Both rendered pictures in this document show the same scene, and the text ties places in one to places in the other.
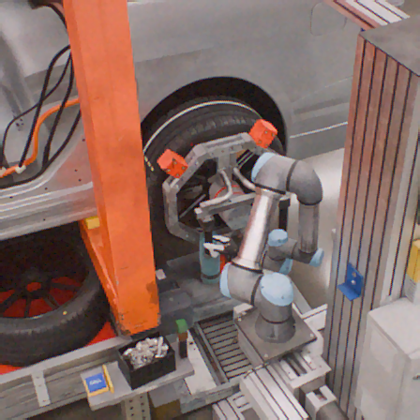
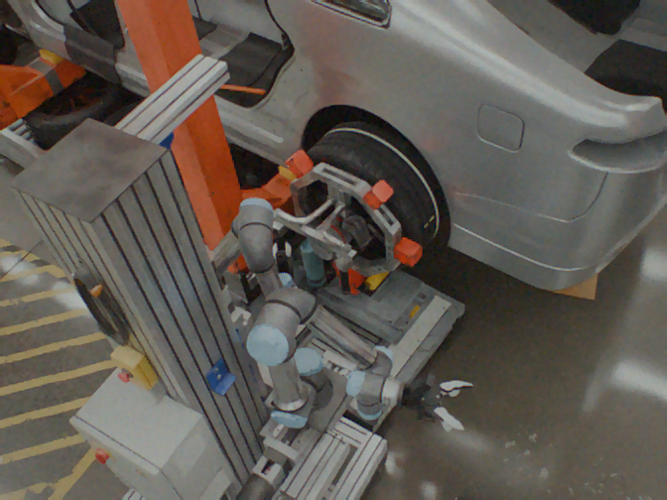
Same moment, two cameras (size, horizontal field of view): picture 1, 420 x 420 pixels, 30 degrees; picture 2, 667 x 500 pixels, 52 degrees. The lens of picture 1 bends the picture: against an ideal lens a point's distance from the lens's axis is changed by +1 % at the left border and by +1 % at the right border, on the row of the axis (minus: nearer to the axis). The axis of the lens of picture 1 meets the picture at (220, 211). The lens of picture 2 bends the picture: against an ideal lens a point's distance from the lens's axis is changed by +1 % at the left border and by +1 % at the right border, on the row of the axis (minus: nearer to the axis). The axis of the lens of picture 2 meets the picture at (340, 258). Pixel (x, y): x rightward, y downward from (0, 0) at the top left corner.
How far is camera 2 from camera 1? 2.50 m
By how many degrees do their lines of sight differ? 45
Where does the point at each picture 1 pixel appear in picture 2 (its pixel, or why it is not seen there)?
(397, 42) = (76, 148)
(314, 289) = (446, 376)
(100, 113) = (148, 72)
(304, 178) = (243, 241)
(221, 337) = not seen: hidden behind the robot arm
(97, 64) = (133, 28)
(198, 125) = (336, 147)
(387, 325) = (105, 387)
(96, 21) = not seen: outside the picture
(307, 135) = (471, 235)
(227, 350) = (320, 345)
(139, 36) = (306, 34)
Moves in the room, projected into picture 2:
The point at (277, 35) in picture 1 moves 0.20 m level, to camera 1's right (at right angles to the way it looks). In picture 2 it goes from (438, 112) to (473, 142)
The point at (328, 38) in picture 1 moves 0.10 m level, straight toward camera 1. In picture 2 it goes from (498, 152) to (472, 161)
